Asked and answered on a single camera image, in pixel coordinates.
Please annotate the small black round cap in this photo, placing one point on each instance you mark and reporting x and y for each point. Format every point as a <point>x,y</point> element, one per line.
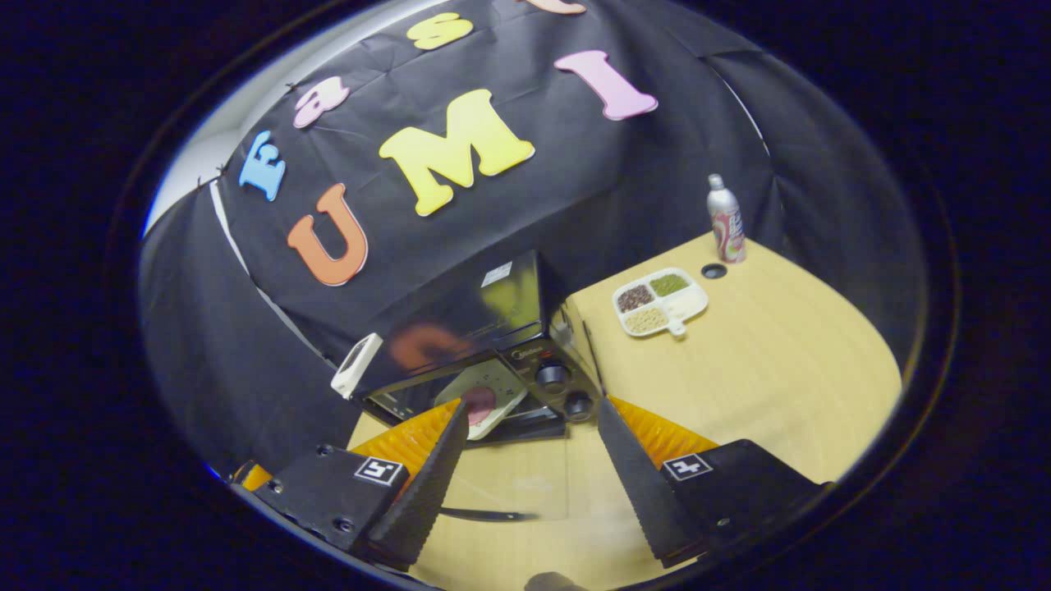
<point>714,270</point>

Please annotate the white food plate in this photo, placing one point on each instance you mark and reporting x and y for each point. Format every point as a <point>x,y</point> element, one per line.
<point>501,382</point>

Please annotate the red food piece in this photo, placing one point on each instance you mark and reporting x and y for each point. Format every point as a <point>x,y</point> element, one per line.
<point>482,402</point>

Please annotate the black backdrop cloth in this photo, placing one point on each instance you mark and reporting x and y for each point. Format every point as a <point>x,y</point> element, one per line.
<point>534,213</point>

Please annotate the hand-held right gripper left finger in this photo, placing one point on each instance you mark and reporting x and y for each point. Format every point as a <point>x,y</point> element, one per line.
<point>419,501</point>

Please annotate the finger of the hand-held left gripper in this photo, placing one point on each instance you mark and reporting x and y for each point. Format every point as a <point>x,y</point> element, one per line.
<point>253,478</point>

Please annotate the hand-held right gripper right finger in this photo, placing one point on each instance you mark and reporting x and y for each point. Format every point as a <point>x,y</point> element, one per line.
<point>644,492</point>

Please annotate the white toaster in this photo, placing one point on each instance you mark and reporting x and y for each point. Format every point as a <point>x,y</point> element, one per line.
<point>357,365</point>

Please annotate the white divided snack plate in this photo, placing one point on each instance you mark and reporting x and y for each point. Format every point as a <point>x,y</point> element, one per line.
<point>661,304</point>

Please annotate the black electric oven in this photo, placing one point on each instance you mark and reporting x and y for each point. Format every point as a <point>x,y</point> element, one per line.
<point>484,312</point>

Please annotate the silver drink bottle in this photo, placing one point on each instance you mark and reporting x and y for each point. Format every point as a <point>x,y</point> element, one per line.
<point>726,222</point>

